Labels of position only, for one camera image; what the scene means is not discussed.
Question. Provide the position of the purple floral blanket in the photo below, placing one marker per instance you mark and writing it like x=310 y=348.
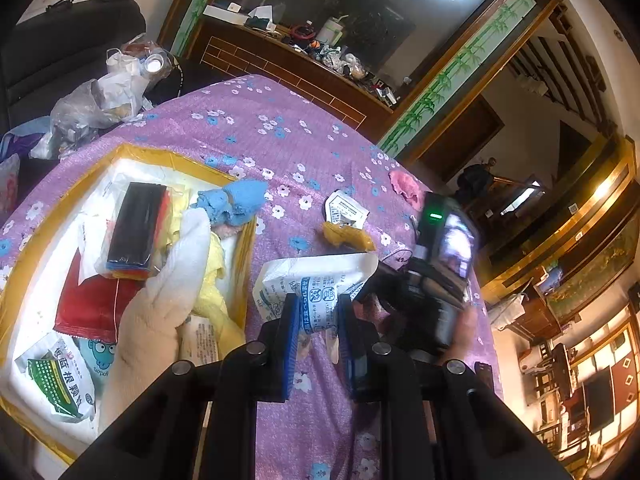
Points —
x=280 y=125

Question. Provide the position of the yellow cloth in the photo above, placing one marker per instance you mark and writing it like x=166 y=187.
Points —
x=210 y=280

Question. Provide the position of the wooden staircase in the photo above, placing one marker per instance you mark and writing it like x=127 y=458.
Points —
x=565 y=60

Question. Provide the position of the green bamboo painted panel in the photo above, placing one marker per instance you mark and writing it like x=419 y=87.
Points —
x=450 y=75
x=192 y=15

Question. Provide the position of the crumpled plastic bags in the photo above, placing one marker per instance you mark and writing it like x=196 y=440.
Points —
x=85 y=105

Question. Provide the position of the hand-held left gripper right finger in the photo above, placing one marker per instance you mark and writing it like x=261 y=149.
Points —
x=357 y=370

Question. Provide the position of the gold framed painting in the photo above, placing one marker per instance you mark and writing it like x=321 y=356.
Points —
x=590 y=260

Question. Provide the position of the white and green packet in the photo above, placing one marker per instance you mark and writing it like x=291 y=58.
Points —
x=55 y=385

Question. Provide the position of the blue and purple bag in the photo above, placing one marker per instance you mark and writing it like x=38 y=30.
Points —
x=25 y=137

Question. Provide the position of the small white leaflet packet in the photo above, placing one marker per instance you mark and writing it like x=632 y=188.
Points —
x=342 y=205

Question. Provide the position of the pink cloth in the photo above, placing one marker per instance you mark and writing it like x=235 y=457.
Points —
x=405 y=185

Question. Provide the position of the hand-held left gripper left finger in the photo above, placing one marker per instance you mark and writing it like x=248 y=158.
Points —
x=287 y=360

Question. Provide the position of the wooden glass-front cabinet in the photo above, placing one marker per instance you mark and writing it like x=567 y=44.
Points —
x=280 y=65

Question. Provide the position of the blue cartoon packet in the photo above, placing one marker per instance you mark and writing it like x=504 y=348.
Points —
x=100 y=355

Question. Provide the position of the red packet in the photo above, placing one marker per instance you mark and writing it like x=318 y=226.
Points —
x=90 y=305

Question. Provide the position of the white printed plastic packet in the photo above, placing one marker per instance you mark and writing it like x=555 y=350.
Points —
x=310 y=270

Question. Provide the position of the clutter on cabinet ledge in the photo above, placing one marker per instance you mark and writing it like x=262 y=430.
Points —
x=330 y=55

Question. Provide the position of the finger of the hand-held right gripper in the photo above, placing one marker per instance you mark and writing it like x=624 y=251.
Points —
x=385 y=282

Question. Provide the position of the metal can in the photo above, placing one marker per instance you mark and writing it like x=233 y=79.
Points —
x=152 y=63

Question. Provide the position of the black suitcase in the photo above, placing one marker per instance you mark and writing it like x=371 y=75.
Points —
x=50 y=45

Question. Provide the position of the cardboard box with yellow tape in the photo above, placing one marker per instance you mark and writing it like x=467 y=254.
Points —
x=150 y=156

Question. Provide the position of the cream printed packet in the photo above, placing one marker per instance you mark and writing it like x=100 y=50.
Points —
x=200 y=335

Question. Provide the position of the wooden television cabinet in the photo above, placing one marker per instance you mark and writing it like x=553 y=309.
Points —
x=600 y=395

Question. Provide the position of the person's right hand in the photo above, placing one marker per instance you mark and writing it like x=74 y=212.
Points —
x=465 y=335

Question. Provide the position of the gold yellow wrapper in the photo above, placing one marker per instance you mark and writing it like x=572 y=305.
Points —
x=345 y=235

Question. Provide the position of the blue towel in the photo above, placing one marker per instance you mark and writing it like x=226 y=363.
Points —
x=235 y=200

